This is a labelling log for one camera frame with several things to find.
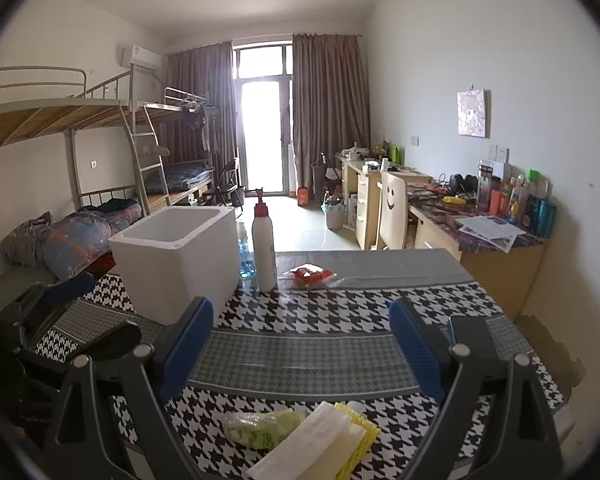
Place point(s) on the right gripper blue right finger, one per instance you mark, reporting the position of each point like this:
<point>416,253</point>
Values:
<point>519,440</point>

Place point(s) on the wooden desk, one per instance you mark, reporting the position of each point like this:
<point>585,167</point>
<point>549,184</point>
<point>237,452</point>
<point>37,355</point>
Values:
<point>506,276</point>

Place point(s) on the wooden smiley chair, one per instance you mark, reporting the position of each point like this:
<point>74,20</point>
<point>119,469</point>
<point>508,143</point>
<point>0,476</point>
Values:
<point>393,213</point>

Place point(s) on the dark smartphone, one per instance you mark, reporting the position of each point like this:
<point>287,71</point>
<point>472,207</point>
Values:
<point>474,334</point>

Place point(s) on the houndstooth tablecloth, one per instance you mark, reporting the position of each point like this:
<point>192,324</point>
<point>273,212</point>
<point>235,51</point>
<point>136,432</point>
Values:
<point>298,347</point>

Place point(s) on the white air conditioner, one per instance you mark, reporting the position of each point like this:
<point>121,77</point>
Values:
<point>140,57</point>

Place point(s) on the white red-capped squeeze bottle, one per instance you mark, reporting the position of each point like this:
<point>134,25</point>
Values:
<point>263,245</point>

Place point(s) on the red snack wrapper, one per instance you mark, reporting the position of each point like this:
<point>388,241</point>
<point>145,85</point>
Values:
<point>308,275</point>

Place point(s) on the brown curtain left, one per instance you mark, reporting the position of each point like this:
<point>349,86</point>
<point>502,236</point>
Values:
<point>207,130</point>

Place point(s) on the orange bag on floor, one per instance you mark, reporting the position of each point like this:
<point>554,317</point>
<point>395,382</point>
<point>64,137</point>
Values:
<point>303,197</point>

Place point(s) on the green tissue pack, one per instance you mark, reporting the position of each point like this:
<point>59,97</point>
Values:
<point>261,431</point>

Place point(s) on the brown curtain right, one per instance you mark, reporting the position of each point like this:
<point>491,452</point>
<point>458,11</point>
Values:
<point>330,103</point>

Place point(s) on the wall picture canvas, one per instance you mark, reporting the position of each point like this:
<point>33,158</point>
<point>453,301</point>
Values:
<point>471,113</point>

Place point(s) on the black folding chair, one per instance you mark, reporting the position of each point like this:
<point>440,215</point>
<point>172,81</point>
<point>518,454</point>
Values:
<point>228,190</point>

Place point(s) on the metal bunk bed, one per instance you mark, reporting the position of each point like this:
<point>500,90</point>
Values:
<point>65,144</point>

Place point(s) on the white paper towel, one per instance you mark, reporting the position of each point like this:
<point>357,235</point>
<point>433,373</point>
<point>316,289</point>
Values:
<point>304,446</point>

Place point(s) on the brown curtain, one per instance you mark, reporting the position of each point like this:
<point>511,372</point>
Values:
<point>207,130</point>
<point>330,103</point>

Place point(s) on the teal bottle on desk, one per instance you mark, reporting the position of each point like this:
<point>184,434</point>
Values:
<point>545,219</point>

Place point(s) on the blue liquid bottle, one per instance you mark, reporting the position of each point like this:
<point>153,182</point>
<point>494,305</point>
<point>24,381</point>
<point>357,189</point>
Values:
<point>247,267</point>

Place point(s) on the white foam box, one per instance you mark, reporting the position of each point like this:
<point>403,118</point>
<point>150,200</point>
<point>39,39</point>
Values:
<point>174,255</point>

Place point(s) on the papers on desk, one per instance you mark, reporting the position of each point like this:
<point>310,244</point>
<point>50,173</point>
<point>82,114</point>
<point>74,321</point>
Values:
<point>493,230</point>

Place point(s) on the yellow sponge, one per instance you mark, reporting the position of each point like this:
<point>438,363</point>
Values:
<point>344,454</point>

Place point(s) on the blue patterned quilt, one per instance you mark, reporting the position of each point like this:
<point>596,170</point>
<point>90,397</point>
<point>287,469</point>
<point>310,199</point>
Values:
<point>68,246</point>

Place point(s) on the white waste bin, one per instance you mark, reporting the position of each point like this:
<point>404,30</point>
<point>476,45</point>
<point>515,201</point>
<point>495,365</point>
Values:
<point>335,215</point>

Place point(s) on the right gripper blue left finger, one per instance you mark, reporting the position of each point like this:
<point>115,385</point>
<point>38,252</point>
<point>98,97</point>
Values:
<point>84,442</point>

